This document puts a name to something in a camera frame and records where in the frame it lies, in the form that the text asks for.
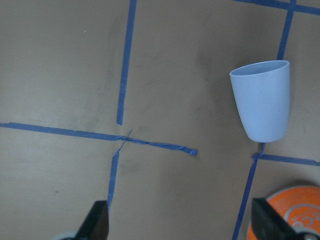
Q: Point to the orange can with grey lid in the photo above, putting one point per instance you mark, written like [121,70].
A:
[299,206]

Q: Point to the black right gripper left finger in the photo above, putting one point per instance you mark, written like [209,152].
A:
[96,224]

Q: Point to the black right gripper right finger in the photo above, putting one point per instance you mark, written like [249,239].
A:
[267,224]

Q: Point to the light blue plastic cup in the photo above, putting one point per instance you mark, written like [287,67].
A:
[262,93]

